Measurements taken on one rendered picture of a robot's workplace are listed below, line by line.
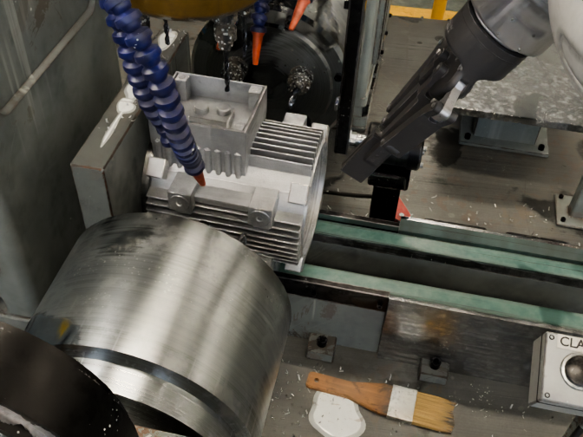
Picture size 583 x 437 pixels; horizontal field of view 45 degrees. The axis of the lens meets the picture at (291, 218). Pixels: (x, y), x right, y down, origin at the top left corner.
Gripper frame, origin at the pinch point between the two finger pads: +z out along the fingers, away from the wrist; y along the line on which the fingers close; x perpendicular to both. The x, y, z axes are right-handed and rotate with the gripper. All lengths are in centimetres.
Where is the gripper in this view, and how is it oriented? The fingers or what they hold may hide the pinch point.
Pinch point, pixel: (370, 154)
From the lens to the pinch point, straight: 79.3
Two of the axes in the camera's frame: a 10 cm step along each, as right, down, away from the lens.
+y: -2.1, 6.9, -7.0
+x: 8.3, 5.0, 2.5
